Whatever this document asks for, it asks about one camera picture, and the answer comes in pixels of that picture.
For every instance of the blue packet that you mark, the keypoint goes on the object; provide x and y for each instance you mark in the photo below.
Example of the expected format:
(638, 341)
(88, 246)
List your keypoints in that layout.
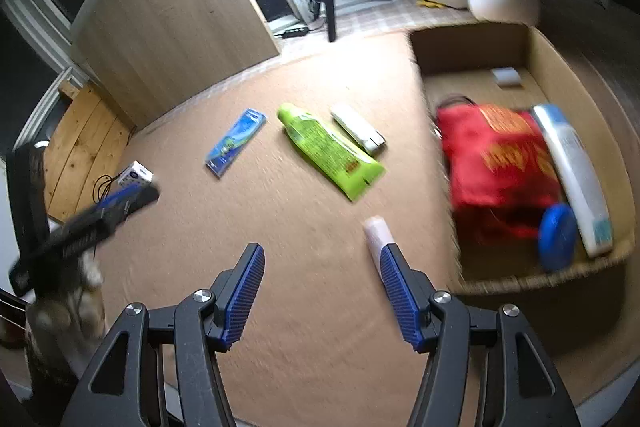
(235, 143)

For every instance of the white dotted tissue pack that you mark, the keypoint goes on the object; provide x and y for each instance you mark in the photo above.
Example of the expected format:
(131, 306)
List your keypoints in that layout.
(134, 176)

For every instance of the black power strip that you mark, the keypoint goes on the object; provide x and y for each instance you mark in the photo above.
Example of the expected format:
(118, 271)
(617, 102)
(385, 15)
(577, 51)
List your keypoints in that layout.
(295, 32)

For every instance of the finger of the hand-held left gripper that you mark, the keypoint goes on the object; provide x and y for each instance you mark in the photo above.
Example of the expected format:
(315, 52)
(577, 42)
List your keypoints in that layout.
(127, 202)

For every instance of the white patterned lighter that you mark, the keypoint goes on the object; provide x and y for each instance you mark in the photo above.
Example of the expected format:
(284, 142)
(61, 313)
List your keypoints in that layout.
(356, 127)

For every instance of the cardboard box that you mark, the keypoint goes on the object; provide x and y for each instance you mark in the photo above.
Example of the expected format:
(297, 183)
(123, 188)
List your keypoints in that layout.
(475, 47)

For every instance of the person's left forearm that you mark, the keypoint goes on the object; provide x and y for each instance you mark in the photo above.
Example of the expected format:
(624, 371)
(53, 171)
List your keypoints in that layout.
(60, 322)

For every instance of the green tube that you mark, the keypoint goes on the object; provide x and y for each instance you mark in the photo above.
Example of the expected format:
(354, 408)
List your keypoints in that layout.
(325, 147)

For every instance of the small pink tube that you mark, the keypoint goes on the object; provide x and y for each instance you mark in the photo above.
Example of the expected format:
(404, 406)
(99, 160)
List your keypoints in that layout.
(377, 234)

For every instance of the light wooden board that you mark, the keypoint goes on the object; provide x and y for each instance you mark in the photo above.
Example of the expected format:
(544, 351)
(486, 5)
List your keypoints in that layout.
(165, 22)

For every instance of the blue round lid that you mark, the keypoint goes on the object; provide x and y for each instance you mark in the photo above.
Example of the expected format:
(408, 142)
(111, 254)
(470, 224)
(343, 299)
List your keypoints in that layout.
(557, 239)

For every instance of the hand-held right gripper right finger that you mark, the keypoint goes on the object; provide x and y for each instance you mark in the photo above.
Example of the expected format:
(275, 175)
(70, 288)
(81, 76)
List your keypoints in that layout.
(400, 297)

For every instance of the small white cap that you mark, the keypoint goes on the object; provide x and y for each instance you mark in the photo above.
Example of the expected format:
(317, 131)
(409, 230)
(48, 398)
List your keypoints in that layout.
(505, 77)

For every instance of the small wooden plank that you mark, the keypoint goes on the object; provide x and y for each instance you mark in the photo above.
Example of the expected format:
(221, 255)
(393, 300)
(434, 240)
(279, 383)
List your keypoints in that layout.
(70, 89)

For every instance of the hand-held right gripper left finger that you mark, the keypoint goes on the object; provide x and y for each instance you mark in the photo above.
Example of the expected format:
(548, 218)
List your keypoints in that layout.
(245, 292)

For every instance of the white lotion bottle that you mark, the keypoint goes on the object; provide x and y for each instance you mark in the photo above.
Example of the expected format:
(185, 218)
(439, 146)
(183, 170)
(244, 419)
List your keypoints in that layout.
(575, 172)

